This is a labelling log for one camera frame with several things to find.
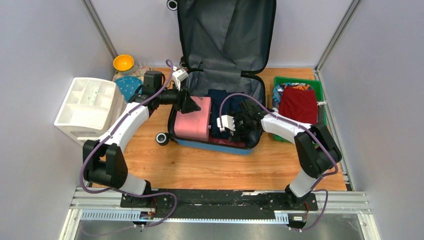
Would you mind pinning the clear drinking glass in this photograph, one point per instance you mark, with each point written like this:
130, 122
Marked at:
141, 63

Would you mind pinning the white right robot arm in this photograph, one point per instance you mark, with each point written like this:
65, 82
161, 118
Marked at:
317, 151

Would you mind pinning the pinkish maroon garment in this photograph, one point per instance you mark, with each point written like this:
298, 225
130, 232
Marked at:
225, 142

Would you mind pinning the white plastic drawer organizer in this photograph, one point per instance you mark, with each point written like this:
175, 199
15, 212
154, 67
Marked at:
89, 109

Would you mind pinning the blue fish-print suitcase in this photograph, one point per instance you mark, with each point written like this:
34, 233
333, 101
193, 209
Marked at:
226, 44

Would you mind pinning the teal polka-dot plate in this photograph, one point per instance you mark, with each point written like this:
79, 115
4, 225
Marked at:
128, 86

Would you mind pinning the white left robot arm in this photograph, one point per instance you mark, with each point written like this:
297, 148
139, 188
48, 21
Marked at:
103, 158

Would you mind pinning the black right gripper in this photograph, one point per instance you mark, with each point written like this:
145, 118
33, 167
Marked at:
237, 132

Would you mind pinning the navy blue garment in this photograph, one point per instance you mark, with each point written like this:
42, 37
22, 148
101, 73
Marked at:
232, 105

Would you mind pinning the pink leather toiletry bag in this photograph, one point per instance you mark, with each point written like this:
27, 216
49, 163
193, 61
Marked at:
194, 125

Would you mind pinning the yellow bowl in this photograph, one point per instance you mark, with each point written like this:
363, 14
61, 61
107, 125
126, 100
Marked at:
123, 63

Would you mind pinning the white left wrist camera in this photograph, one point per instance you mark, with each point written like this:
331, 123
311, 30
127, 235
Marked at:
178, 76

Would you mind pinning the green plastic tray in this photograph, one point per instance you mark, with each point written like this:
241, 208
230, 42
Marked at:
319, 86

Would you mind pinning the dark red garment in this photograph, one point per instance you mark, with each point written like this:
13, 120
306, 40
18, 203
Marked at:
299, 105

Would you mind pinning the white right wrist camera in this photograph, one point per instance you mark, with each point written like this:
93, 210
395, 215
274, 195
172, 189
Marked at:
226, 122

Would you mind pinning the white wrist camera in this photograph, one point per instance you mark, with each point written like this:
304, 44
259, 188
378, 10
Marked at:
226, 122
178, 76

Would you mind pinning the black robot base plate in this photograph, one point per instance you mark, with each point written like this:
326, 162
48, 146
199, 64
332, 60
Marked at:
225, 205

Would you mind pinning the aluminium frame rail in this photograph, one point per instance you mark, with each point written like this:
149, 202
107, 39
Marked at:
341, 215

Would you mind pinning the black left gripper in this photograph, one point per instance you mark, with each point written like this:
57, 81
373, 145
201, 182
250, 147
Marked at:
184, 102

